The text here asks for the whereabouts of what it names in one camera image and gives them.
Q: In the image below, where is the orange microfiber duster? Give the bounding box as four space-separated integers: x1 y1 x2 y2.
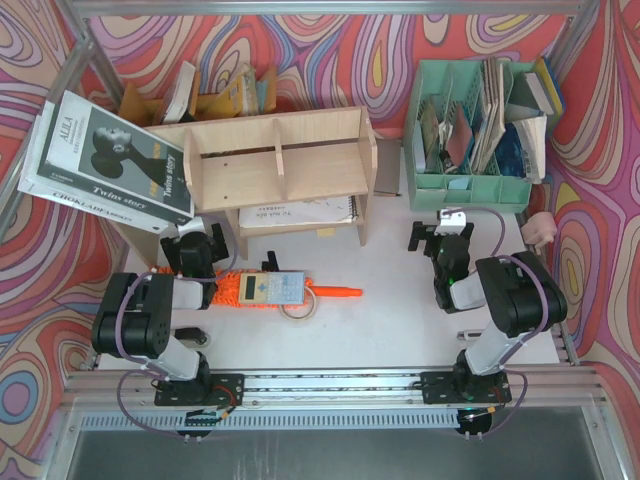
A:
153 267 363 310

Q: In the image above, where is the beige and blue calculator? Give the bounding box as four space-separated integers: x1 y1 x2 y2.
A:
238 272 306 306

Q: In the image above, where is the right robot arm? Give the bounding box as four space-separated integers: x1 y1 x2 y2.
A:
408 221 568 404

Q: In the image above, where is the wooden bookshelf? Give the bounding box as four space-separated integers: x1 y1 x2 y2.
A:
108 105 379 267

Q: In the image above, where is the black binder clip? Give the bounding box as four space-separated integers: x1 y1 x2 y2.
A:
261 251 280 272

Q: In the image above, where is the pink piggy figurine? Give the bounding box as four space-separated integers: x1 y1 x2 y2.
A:
521 211 557 255

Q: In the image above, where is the spiral notebook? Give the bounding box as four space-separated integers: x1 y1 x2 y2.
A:
239 196 359 228

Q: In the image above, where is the black marker pen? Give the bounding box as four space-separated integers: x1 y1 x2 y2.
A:
457 329 484 341

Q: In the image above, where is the mint green desk organizer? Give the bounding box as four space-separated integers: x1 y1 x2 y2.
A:
403 57 531 213

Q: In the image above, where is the clear tape roll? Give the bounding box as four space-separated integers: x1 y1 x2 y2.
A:
278 286 318 322

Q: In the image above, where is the Twins story book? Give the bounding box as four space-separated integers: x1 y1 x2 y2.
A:
38 91 195 225

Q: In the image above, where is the white Chokladfabriken book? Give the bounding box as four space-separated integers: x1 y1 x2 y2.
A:
18 101 170 234

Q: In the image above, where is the yellow file rack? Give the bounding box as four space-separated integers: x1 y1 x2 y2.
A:
117 64 277 127

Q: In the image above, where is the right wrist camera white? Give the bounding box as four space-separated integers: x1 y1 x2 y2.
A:
434 208 467 236

